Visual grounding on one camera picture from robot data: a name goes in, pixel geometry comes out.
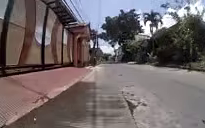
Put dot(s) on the palm tree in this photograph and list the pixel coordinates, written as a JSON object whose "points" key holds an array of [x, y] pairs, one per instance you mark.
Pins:
{"points": [[152, 18]]}

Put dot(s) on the green bushes and trees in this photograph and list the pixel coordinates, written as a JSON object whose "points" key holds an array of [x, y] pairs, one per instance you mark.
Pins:
{"points": [[183, 40]]}

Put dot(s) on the beige wall with red arcs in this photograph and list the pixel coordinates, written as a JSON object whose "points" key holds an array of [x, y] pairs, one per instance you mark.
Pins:
{"points": [[26, 36]]}

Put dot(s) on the grey asphalt road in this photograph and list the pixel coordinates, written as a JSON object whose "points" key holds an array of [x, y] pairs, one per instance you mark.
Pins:
{"points": [[150, 96]]}

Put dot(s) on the large tree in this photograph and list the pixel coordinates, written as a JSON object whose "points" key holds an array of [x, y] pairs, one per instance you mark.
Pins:
{"points": [[121, 30]]}

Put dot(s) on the grass verge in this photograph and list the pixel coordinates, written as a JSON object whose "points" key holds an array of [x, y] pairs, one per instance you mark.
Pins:
{"points": [[196, 66]]}

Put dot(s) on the red gate building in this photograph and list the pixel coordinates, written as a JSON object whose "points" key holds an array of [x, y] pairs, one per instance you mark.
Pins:
{"points": [[80, 46]]}

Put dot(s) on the red brick pavement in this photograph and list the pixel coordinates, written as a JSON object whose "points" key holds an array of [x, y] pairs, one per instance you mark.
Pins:
{"points": [[20, 91]]}

